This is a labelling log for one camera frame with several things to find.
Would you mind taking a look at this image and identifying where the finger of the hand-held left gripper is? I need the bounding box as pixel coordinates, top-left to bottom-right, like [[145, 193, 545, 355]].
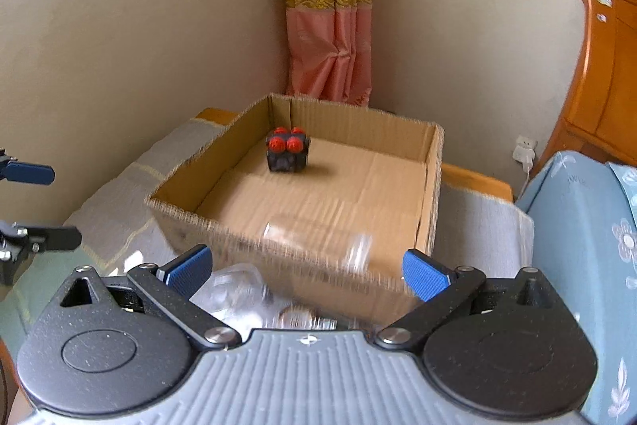
[[0, 149, 55, 187], [0, 220, 83, 286]]

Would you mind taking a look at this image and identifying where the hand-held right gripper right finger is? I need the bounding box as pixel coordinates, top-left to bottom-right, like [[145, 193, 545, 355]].
[[375, 249, 574, 352]]

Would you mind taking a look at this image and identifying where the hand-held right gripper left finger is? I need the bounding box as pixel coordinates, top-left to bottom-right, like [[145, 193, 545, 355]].
[[49, 244, 243, 352]]

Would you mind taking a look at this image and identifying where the clear plastic cup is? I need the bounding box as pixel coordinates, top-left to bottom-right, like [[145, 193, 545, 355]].
[[191, 263, 272, 339]]

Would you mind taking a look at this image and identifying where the brown cardboard box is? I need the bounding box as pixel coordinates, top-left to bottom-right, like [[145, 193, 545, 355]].
[[144, 93, 445, 331]]

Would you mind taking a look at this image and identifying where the grey plaid blanket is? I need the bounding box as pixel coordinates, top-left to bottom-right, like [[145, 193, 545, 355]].
[[0, 109, 535, 406]]

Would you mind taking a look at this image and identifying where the black and red toy cube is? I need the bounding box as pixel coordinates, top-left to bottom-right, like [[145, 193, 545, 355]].
[[266, 125, 310, 173]]

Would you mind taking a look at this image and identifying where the blue floral quilt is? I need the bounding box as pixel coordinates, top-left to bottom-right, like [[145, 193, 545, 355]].
[[515, 150, 637, 425]]

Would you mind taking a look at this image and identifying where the blue floral pillow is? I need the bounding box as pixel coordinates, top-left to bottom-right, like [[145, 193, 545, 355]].
[[607, 161, 637, 207]]

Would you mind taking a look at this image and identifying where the wooden headboard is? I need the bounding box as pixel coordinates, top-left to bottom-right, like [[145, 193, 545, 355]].
[[540, 0, 637, 167]]

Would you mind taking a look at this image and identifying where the pink curtain with gold band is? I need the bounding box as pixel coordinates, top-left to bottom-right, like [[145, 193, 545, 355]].
[[283, 0, 374, 107]]

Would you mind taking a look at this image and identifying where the white wall socket with plug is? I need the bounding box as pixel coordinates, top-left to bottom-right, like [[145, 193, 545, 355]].
[[512, 135, 539, 187]]

